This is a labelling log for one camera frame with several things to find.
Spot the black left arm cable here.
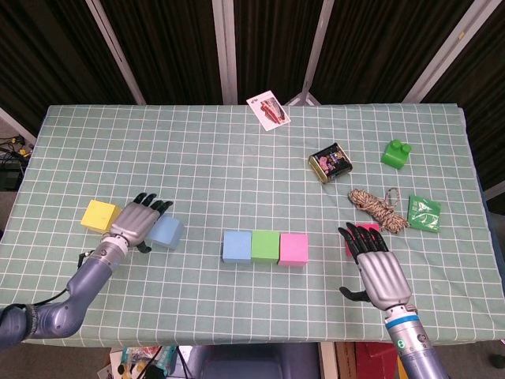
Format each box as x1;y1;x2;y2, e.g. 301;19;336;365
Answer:
35;250;88;308

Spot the green checked tablecloth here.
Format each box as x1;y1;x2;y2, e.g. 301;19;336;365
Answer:
0;103;505;351

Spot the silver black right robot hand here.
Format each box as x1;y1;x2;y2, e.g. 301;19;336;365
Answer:
338;222;413;311

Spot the pink foam cube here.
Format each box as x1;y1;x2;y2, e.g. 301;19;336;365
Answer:
278;233;309;268

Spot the green foil sachet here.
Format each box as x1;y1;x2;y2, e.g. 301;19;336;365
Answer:
406;194;442;235

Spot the teal printed snack bag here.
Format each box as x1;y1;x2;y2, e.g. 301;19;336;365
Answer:
118;345;178;379

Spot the green foam cube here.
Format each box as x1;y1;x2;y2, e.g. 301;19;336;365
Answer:
251;231;282;265

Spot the white playing card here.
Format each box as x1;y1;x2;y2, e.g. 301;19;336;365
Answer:
245;89;291;132

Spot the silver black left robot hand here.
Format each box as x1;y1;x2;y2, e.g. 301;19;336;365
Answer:
103;192;174;253

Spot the speckled rope bundle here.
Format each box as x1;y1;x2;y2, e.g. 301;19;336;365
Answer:
347;187;410;235

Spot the magenta red foam cube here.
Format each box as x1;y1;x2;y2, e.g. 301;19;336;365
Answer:
345;223;380;257

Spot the blue grey chair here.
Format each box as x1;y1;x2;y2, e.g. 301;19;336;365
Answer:
189;343;320;379

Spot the green studded toy brick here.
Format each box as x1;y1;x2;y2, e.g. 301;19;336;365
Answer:
380;139;413;171

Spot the white frame post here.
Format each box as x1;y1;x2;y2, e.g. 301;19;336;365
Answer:
283;0;337;107
85;0;147;106
211;0;239;106
402;0;484;104

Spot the yellow foam cube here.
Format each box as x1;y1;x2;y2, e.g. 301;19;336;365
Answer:
80;199;123;234

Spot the dark brown pleated curtain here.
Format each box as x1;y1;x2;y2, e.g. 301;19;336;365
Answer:
0;0;505;190

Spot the black printed tin can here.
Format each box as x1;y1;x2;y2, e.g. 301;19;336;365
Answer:
308;142;354;186

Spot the light blue foam cube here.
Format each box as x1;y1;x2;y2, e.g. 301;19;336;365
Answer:
146;214;185;252
223;231;253;265

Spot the red box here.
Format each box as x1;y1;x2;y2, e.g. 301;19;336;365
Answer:
354;342;399;379

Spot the black device box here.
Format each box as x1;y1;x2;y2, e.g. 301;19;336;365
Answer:
0;165;23;190

